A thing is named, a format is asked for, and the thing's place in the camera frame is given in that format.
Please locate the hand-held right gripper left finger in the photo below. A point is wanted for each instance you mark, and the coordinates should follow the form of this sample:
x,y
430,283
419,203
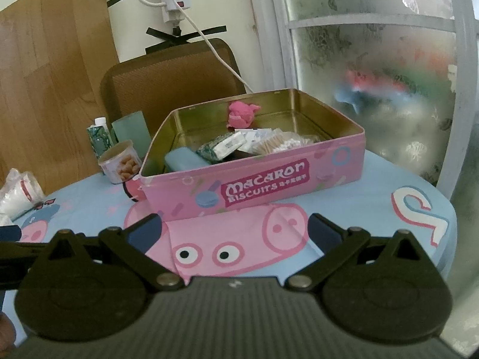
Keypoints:
x,y
144,232

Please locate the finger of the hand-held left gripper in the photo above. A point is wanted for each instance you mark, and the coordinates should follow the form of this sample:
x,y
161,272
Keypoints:
x,y
18,261
9,233

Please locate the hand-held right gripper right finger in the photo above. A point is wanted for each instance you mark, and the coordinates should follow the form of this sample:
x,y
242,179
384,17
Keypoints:
x,y
322,233

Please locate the pink cardboard box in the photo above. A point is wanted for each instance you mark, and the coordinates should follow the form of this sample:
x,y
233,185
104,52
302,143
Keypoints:
x,y
262,190

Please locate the light blue pad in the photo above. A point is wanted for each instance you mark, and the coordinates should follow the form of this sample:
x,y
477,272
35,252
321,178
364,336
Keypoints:
x,y
183,159

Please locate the bag of cotton swabs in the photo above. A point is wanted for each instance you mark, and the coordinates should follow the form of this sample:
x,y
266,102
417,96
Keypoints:
x,y
288,144

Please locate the small green printed tissue pack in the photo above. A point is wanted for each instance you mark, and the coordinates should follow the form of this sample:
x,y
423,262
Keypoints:
x,y
220,147

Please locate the pink fluffy scrunchie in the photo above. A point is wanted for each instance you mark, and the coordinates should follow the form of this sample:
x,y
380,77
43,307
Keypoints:
x,y
241,116

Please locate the person's left hand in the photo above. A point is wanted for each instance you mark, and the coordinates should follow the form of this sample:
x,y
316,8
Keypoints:
x,y
6,331

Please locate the bagged stack of paper cups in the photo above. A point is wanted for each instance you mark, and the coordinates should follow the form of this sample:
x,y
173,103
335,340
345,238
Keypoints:
x,y
20,194

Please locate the blue pig printed tablecloth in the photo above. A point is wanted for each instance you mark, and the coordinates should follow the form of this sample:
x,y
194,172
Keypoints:
x,y
374,213

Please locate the pale green card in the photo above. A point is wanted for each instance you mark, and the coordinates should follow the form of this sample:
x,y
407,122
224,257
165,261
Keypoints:
x,y
131,131

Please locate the green drink carton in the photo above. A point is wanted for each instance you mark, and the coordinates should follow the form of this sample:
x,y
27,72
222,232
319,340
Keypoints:
x,y
99,138

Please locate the brown chair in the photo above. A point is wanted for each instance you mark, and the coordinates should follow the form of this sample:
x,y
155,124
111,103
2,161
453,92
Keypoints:
x,y
168,78

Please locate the wooden board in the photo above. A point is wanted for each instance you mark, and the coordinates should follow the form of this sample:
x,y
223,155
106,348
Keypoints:
x,y
56,82

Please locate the white window frame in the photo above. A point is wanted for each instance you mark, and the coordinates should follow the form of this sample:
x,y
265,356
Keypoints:
x,y
280,45

